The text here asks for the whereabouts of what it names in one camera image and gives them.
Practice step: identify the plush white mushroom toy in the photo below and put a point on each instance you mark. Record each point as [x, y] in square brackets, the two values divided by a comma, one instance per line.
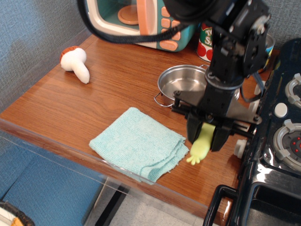
[73, 59]

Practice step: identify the light blue folded towel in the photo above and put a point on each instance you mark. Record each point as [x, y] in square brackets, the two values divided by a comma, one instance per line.
[140, 147]

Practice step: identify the clear acrylic barrier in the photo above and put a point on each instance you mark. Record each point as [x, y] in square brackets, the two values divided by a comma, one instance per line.
[57, 185]

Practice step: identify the dark object bottom left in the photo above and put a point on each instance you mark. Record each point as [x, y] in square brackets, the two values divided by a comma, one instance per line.
[12, 216]

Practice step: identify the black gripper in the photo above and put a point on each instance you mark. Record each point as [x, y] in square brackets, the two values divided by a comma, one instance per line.
[216, 106]

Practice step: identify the toy microwave oven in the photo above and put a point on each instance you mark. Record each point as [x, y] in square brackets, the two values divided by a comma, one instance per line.
[130, 17]

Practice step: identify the pineapple slices can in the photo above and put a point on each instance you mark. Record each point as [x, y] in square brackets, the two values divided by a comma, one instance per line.
[270, 43]

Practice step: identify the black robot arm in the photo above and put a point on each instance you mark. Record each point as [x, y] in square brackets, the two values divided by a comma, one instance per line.
[239, 35]

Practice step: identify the small steel pot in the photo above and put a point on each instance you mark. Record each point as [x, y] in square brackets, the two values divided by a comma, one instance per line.
[181, 78]

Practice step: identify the black toy stove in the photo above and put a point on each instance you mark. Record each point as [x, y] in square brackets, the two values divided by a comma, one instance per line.
[269, 189]

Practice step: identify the tomato sauce can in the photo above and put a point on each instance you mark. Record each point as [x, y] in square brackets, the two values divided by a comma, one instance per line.
[205, 46]

